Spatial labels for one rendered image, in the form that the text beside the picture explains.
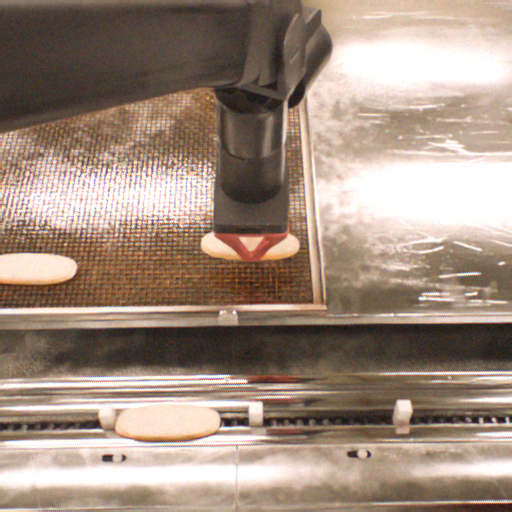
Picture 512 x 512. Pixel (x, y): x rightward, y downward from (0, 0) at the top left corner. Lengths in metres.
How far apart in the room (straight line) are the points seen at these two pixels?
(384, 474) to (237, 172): 0.29
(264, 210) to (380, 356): 0.25
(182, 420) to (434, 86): 0.54
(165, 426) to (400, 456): 0.22
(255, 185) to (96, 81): 0.27
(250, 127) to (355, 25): 0.52
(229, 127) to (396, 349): 0.35
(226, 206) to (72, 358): 0.28
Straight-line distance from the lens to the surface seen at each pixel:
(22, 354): 0.77
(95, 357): 0.74
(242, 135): 0.51
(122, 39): 0.32
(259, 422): 0.64
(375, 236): 0.74
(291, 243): 0.66
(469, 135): 0.87
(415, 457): 0.63
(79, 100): 0.30
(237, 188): 0.56
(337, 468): 0.62
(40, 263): 0.73
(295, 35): 0.47
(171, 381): 0.66
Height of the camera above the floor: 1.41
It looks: 46 degrees down
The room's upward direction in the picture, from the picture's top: straight up
